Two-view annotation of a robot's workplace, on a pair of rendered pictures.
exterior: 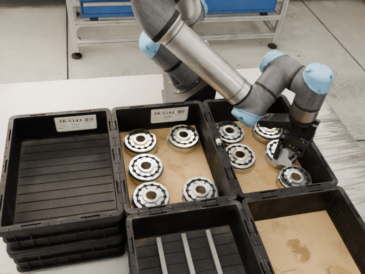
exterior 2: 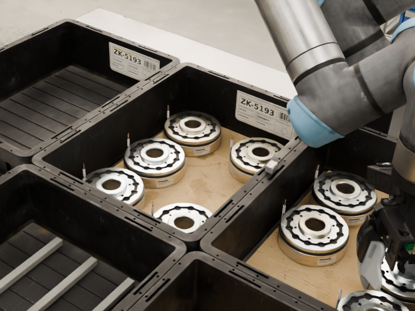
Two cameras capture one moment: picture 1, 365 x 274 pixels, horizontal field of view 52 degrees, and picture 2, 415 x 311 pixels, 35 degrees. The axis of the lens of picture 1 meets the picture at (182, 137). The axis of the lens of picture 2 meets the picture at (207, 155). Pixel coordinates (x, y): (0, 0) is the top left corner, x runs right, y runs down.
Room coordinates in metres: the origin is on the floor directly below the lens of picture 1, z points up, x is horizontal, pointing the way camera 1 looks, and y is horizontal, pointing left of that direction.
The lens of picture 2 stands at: (0.20, -0.64, 1.52)
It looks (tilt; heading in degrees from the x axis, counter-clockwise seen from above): 36 degrees down; 50
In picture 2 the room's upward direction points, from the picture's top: 3 degrees clockwise
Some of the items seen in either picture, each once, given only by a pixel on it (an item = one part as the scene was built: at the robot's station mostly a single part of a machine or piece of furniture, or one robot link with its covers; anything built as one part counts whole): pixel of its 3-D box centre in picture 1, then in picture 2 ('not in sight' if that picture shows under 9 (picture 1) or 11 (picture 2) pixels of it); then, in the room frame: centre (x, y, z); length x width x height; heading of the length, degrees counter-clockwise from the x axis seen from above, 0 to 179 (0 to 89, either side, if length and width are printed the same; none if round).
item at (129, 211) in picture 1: (168, 151); (188, 140); (0.73, 0.03, 0.92); 0.40 x 0.30 x 0.02; 17
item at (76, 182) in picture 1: (64, 174); (52, 106); (0.64, 0.32, 0.87); 0.40 x 0.30 x 0.11; 17
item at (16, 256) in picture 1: (69, 196); not in sight; (0.64, 0.32, 0.76); 0.40 x 0.30 x 0.12; 17
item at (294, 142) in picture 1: (297, 131); (414, 213); (0.80, -0.33, 0.99); 0.09 x 0.08 x 0.12; 60
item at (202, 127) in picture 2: (140, 139); (192, 124); (0.82, 0.13, 0.86); 0.05 x 0.05 x 0.01
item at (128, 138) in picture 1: (140, 140); (192, 127); (0.82, 0.13, 0.86); 0.10 x 0.10 x 0.01
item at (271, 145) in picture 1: (281, 151); (406, 271); (0.84, -0.32, 0.86); 0.10 x 0.10 x 0.01
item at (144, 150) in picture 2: (145, 166); (154, 153); (0.71, 0.10, 0.86); 0.05 x 0.05 x 0.01
